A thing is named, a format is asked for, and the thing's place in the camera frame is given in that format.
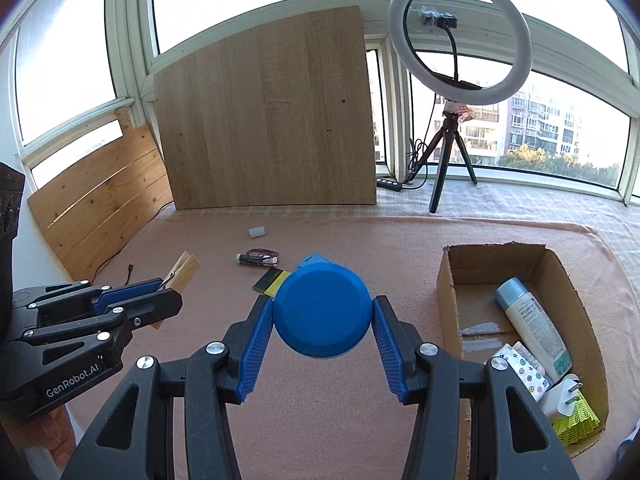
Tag blue round case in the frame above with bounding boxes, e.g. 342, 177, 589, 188
273, 263, 373, 359

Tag yellow black card pack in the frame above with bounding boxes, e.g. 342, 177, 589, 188
253, 268, 291, 298

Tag wooden clothespin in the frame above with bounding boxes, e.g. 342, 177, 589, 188
150, 250, 202, 331

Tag green white glue stick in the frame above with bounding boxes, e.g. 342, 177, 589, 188
236, 252, 279, 266

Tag red wire coil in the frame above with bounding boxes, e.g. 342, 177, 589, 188
244, 247, 280, 267

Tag cardboard box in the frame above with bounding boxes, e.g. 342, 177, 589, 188
437, 242, 608, 458

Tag white eraser block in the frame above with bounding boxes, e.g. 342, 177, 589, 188
248, 226, 266, 240

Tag white lotion bottle blue cap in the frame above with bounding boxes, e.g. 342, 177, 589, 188
495, 278, 573, 384

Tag patterned tissue pack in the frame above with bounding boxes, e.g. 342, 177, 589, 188
494, 344, 551, 402

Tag white power adapter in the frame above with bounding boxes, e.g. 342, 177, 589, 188
538, 373, 582, 422

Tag yellow shuttlecock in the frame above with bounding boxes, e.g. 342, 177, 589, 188
552, 391, 600, 448

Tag blue phone stand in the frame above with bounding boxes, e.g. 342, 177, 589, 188
298, 252, 330, 268

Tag small white tube grey cap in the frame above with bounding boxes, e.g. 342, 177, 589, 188
512, 341, 546, 376

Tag person left hand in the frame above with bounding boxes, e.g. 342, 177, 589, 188
1, 405, 76, 467

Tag pine slat headboard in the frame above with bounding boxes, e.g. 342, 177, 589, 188
28, 107, 172, 281

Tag black power strip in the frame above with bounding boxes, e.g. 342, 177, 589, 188
376, 178, 404, 192

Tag black tripod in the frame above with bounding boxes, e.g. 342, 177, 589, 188
402, 110, 478, 214

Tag large oak wood board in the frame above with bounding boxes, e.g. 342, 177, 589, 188
154, 6, 376, 209

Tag white ring light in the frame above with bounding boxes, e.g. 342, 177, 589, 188
386, 0, 533, 105

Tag webcam on ring light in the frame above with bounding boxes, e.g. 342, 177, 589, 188
420, 9, 458, 29

